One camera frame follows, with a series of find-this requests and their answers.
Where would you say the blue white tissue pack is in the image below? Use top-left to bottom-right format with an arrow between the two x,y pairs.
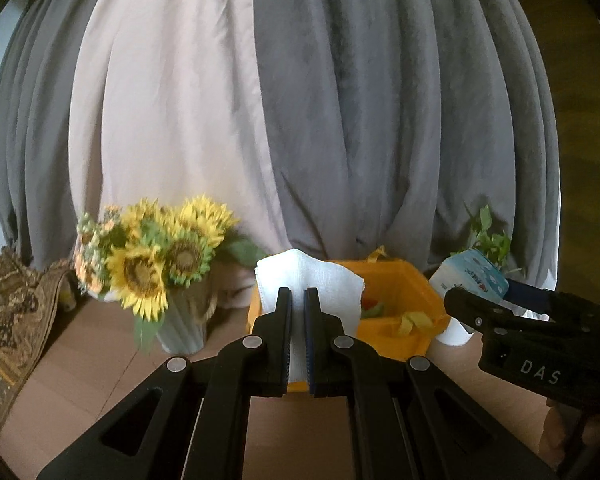
429,249 -> 509,304

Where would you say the white cloth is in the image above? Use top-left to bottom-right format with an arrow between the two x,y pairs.
254,249 -> 365,384

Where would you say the red green fuzzy plush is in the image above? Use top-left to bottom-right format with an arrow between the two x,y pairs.
361,298 -> 385,320

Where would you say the right hand on handle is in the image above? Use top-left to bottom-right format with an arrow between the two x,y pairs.
539,399 -> 600,470

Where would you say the white plant pot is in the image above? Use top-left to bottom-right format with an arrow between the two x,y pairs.
436,318 -> 476,347

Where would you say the green potted plant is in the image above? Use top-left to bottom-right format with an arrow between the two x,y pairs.
452,204 -> 526,278

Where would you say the orange plastic storage box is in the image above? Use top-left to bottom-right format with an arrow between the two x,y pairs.
248,259 -> 450,392

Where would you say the grey ribbed vase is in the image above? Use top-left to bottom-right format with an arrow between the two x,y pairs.
157,282 -> 218,356

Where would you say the sunflower bouquet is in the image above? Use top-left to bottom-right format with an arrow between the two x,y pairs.
73,195 -> 265,349

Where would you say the patterned brown cushion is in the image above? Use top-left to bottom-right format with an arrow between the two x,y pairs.
0,247 -> 79,433

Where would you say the grey curtain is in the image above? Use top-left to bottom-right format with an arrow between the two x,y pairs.
0,0 -> 560,286

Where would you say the white sheer curtain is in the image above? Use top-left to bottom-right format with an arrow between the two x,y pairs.
66,0 -> 294,311

